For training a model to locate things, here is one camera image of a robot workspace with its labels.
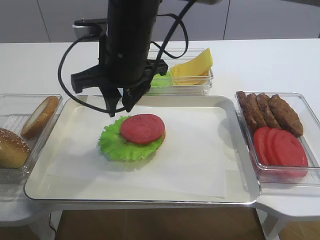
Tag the clear lettuce cheese container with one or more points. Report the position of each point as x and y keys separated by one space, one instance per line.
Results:
x=184 y=56

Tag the clear patty tomato container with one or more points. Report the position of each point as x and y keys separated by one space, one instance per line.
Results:
x=310 y=140

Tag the lettuce leaves in container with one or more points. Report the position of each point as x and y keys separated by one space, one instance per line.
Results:
x=162 y=80

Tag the upright yellow cheese slice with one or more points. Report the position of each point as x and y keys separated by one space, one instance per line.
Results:
x=195 y=67

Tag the upright bottom bun slice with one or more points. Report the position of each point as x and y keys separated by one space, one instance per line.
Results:
x=39 y=118

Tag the white paper tray liner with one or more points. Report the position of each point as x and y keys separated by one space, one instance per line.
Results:
x=190 y=159

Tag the bottom bun on tray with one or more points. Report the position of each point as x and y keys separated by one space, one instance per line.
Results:
x=162 y=138

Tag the stacked yellow cheese slices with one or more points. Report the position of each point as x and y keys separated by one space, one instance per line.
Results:
x=189 y=80

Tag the brown meat patty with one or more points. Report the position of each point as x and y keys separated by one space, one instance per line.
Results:
x=263 y=104
x=255 y=111
x=286 y=117
x=247 y=111

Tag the white metal serving tray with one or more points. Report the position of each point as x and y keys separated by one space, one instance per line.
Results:
x=241 y=184

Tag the red tomato slice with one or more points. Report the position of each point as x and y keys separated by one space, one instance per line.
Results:
x=259 y=138
x=143 y=129
x=268 y=146
x=288 y=151

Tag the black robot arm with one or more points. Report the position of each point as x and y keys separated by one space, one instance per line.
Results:
x=129 y=29

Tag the right sesame top bun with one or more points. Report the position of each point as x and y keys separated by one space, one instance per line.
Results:
x=13 y=150

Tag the front brown meat patty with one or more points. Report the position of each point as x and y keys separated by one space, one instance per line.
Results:
x=286 y=117

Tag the clear bun container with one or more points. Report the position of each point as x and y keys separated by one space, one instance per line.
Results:
x=15 y=110

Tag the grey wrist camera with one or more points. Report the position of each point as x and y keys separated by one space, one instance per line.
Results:
x=84 y=27

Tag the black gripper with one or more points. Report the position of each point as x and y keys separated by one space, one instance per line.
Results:
x=133 y=76

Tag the green lettuce leaf on bun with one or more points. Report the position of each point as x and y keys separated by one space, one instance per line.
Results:
x=114 y=145

